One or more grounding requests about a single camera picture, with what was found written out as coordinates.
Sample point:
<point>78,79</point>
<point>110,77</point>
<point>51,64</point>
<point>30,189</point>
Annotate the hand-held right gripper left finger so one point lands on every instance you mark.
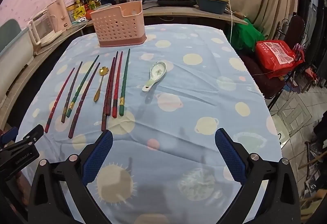
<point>98,157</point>

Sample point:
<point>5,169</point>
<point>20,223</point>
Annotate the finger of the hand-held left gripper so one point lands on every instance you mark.
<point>32,135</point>
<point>9,135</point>

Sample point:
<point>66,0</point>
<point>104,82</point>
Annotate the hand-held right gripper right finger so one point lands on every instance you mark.
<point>230,157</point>

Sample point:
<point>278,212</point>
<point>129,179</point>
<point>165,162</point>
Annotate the dark red chopstick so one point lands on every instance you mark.
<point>113,83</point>
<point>108,93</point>
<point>84,100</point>

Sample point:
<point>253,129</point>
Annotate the dark brown chopstick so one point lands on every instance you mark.
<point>72,91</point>

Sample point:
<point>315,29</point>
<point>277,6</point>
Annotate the green chopstick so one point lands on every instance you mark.
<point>125,81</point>
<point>83,83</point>

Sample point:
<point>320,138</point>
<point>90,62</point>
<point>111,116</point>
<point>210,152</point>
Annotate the gold flower spoon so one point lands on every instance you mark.
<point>100,83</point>

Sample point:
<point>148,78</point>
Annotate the white ceramic soup spoon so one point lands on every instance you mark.
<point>158,69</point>

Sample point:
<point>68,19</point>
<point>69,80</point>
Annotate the pink perforated utensil basket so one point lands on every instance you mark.
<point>117,24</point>

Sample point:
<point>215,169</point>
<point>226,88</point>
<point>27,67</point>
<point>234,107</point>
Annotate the blue printed tablecloth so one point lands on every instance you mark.
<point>178,111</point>

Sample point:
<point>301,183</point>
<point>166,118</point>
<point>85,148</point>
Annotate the dark metal chair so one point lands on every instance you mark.
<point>255,78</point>

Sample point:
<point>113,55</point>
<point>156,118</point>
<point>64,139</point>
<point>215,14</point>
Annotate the glass electric kettle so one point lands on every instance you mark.
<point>44,27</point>

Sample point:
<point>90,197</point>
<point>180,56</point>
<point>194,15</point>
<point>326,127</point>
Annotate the red plastic bag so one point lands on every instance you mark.
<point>277,56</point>

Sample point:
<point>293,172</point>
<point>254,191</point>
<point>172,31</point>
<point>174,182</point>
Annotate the green plastic bag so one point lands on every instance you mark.
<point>246,35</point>

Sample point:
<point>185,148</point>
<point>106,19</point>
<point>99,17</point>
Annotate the pink kitchen appliance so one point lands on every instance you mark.
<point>60,13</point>

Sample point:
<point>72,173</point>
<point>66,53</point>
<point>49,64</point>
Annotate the yellow food packet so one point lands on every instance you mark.
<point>76,10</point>

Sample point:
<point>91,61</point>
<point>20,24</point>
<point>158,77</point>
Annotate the orange red round fruit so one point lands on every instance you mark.
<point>89,14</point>

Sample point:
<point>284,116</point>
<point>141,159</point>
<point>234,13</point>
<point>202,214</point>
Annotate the clear food container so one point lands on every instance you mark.
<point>103,6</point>

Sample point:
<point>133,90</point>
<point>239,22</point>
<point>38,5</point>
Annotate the blue basin with dishes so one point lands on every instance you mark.
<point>212,3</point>

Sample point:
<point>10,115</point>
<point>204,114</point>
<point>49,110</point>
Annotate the hanging dark clothes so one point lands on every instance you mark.
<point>313,22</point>

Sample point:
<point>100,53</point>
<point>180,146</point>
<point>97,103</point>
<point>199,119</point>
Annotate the black induction cooktop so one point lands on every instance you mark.
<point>176,2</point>

